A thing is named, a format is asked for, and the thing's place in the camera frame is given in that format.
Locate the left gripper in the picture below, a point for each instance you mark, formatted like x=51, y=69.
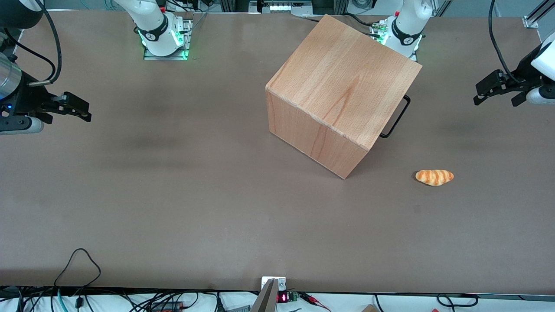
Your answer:
x=523, y=76

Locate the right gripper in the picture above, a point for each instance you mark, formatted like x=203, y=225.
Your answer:
x=24, y=96

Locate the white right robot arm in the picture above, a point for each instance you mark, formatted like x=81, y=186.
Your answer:
x=151, y=26

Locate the wooden drawer cabinet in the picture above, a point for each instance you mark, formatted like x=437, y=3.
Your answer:
x=338, y=82

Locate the orange toy bread roll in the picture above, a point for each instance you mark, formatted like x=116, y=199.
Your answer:
x=434, y=177

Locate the white device with lights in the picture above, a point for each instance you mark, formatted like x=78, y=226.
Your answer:
x=286, y=6

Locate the red black clip leads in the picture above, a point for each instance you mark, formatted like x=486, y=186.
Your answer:
x=314, y=300

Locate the red digit display module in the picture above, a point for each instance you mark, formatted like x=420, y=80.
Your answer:
x=284, y=297

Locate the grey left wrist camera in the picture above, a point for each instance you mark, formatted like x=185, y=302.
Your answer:
x=540, y=95

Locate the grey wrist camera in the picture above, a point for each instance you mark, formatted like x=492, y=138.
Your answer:
x=19, y=125
x=540, y=95

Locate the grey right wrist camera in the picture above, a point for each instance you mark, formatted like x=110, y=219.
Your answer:
x=19, y=125

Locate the aluminium frame profile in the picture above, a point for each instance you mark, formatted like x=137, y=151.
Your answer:
x=535, y=17

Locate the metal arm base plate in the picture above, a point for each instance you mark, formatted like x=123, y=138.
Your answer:
x=189, y=39
x=376, y=31

